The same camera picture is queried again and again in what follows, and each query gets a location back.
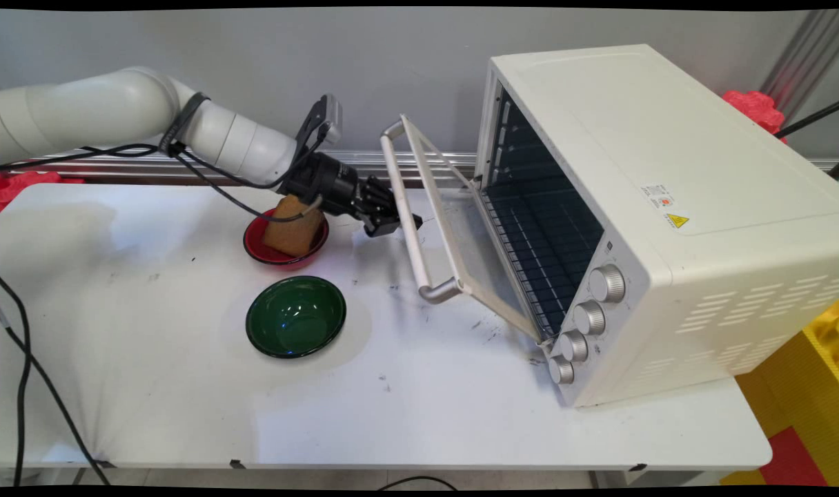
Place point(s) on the yellow foam floor tile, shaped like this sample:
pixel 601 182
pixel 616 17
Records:
pixel 799 400

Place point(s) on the brown toast bread slice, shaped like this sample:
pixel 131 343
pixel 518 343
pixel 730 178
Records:
pixel 294 231

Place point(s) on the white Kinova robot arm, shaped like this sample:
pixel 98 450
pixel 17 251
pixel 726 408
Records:
pixel 81 110

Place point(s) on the black slanted rod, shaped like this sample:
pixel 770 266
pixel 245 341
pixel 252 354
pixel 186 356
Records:
pixel 809 119

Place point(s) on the silver oven knob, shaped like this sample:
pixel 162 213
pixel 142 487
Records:
pixel 561 369
pixel 608 283
pixel 574 346
pixel 590 317

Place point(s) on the white glass oven door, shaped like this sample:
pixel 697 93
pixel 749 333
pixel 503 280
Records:
pixel 461 228

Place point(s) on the yellow foam block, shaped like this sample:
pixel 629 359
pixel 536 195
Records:
pixel 826 338

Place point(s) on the red foam floor tile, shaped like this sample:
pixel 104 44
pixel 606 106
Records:
pixel 792 459

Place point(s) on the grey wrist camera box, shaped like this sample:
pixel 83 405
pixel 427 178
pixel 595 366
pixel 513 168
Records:
pixel 332 119

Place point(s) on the yellow warning sticker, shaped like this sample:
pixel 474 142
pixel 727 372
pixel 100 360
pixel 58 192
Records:
pixel 677 221

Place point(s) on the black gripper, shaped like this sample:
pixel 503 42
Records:
pixel 326 183

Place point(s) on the dark green bowl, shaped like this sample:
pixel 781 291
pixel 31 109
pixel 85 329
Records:
pixel 295 317

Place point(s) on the aluminium frame post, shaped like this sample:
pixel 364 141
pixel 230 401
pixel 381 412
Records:
pixel 806 55

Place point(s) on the red bowl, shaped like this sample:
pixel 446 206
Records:
pixel 254 241

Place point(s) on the aluminium wall rail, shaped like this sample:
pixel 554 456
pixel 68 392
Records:
pixel 364 162

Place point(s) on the red cloth behind table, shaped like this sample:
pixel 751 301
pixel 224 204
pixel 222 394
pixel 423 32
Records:
pixel 19 185

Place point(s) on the white label sticker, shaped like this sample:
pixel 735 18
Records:
pixel 657 196

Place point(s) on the white toaster oven body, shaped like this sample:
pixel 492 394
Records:
pixel 702 207

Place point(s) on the crumpled red plastic bag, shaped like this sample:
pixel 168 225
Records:
pixel 754 109

